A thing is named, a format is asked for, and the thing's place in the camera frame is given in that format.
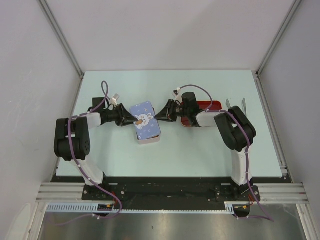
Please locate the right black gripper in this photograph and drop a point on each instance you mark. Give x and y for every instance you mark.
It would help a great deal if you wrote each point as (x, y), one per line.
(167, 113)

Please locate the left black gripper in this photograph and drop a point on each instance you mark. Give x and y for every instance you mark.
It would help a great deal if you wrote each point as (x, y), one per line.
(124, 117)

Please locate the silver tin lid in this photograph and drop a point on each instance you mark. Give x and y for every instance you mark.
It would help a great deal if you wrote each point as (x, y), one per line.
(146, 125)

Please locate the lavender cookie tin box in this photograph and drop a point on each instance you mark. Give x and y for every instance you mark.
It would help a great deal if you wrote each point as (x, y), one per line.
(151, 140)

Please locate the metal tongs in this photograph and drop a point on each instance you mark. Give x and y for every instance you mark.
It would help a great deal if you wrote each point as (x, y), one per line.
(243, 104)

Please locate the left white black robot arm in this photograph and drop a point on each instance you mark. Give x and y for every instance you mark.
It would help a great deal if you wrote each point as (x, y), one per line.
(72, 136)

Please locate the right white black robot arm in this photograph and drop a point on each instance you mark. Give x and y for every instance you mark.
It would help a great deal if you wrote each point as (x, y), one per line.
(236, 131)

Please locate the red lacquer tray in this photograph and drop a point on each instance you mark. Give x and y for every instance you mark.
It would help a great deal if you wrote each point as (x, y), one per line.
(216, 105)

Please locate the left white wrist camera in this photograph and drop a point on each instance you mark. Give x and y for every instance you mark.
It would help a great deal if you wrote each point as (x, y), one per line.
(114, 99)

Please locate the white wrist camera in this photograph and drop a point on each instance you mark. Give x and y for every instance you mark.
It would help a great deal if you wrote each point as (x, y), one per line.
(177, 95)
(114, 99)

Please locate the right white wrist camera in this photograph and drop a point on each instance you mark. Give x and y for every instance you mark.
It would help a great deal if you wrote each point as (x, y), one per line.
(177, 95)

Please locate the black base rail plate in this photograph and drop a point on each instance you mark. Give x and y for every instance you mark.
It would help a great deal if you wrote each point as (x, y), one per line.
(169, 193)

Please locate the white slotted cable duct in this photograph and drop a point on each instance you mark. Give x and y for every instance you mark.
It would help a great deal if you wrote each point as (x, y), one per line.
(103, 208)

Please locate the aluminium frame rail left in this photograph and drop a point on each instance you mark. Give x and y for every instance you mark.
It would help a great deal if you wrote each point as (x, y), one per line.
(60, 192)

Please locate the aluminium frame rail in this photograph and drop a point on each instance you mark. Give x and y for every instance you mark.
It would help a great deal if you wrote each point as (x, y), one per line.
(60, 192)
(282, 193)

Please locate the aluminium corner post right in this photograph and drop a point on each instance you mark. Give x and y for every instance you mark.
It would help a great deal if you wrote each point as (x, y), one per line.
(279, 35)

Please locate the aluminium corner post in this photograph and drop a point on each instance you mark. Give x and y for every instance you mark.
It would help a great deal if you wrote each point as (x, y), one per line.
(48, 13)
(279, 35)

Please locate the aluminium corner post left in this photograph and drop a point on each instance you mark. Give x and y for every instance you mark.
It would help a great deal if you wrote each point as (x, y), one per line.
(48, 13)

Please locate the aluminium frame rail right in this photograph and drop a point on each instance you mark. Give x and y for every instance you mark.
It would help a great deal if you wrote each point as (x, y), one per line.
(282, 193)

